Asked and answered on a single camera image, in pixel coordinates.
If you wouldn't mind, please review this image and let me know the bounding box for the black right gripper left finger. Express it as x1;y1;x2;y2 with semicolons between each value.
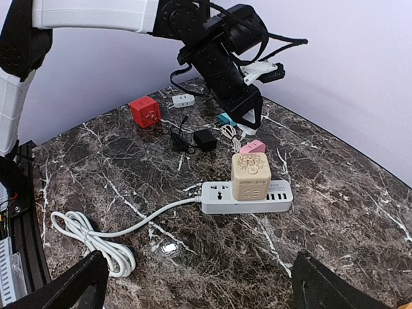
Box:
6;250;109;308

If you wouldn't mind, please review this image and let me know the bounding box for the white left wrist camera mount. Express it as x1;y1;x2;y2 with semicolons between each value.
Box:
240;61;277;86

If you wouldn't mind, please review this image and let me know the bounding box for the pink plug adapter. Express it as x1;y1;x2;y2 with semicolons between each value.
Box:
239;140;266;154

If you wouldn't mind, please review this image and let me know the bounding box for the red cube socket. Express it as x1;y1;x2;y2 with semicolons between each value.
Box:
129;96;161;129

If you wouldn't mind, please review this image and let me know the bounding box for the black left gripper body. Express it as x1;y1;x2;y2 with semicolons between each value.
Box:
221;84;263;119

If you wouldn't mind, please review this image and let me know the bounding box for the white cable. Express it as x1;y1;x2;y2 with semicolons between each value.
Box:
50;196;203;278

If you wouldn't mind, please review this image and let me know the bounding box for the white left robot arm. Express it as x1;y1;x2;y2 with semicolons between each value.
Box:
1;1;307;158

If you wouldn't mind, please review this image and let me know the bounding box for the teal usb charger plug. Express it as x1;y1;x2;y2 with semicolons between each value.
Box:
216;113;237;127

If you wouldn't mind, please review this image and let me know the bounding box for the white usb charger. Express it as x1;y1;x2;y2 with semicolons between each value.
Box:
241;126;257;136

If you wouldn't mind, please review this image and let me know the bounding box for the white adapter plug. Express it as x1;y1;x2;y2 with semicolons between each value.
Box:
172;94;196;108

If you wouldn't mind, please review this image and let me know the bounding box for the black plug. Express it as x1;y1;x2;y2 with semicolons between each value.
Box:
193;129;217;152

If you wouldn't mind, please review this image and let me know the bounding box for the beige cube socket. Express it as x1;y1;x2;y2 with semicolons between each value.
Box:
231;153;272;201

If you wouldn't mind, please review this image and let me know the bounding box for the white power strip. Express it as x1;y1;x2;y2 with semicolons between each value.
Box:
200;180;294;214

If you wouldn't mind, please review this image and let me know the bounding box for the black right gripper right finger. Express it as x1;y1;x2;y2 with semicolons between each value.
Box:
292;251;388;309

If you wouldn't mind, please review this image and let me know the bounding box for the white slotted cable duct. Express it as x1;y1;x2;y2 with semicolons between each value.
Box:
0;237;16;308

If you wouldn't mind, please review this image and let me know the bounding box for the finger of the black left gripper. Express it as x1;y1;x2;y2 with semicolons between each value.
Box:
231;96;263;129

